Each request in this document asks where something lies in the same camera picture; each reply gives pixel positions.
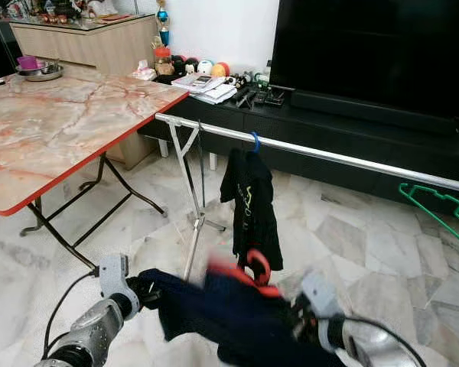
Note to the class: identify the navy shirt with red collar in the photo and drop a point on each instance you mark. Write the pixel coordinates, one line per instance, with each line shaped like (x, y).
(229, 325)

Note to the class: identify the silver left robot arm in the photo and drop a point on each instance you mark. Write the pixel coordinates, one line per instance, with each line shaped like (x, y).
(92, 338)

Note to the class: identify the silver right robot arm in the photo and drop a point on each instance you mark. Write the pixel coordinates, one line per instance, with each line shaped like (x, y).
(379, 349)

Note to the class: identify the blue plastic hanger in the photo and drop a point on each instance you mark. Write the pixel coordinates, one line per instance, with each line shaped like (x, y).
(256, 142)

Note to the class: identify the black t-shirt with logo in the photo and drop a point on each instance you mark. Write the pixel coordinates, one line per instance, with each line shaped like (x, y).
(251, 206)

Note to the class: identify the black tv console cabinet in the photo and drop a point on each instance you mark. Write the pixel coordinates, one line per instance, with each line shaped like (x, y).
(329, 182)

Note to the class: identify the silver metal clothes rack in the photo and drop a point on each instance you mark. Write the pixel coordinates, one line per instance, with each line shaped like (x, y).
(336, 157)

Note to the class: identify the marble top folding table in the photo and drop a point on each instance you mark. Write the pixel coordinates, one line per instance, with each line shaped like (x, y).
(61, 126)

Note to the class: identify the stack of books and papers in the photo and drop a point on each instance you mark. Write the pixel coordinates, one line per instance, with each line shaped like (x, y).
(208, 92)

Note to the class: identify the grey calculator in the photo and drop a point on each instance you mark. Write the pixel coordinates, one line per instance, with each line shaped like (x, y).
(199, 82)

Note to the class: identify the black soundbar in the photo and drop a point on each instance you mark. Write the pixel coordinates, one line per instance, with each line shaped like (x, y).
(375, 113)

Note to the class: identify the black remote control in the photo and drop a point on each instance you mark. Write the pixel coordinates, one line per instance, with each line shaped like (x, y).
(246, 97)

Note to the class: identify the pink floral tissue pack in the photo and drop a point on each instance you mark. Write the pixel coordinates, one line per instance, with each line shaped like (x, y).
(144, 72)

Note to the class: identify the small black desk clock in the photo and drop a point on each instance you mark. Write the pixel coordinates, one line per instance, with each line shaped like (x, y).
(274, 99)

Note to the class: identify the glass jar with red lid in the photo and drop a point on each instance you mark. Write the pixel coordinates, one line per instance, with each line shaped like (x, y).
(163, 63)

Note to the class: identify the black round plush ball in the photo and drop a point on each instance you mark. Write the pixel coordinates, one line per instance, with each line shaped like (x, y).
(179, 65)

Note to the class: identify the mouse face plush ball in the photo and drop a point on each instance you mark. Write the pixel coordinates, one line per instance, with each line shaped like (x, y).
(191, 66)

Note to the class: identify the white and blue plush ball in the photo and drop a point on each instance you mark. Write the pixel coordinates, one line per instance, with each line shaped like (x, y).
(206, 68)

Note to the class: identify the small panda toy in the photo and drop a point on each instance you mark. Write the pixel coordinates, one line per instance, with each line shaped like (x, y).
(239, 79)

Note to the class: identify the orange and red plush ball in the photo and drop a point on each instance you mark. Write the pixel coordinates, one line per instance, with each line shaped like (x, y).
(220, 69)

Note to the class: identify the round metal bowl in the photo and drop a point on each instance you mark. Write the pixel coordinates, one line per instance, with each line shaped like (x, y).
(40, 73)

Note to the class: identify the green and white bottle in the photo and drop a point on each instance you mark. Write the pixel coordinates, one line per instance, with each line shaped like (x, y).
(264, 73)

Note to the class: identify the light wooden sideboard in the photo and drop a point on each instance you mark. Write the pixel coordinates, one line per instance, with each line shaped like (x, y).
(84, 47)

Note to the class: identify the purple plastic cup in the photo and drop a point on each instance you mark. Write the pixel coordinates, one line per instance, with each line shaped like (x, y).
(28, 63)

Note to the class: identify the gold and blue trophy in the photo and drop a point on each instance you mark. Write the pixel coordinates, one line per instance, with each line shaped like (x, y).
(163, 24)

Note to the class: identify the black flat television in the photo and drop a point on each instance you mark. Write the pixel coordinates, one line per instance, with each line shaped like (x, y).
(375, 46)

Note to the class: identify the white ceramic figurine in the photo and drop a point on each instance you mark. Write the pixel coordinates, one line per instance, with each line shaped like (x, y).
(103, 8)

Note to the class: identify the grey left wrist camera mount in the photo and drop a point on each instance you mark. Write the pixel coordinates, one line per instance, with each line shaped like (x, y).
(113, 279)

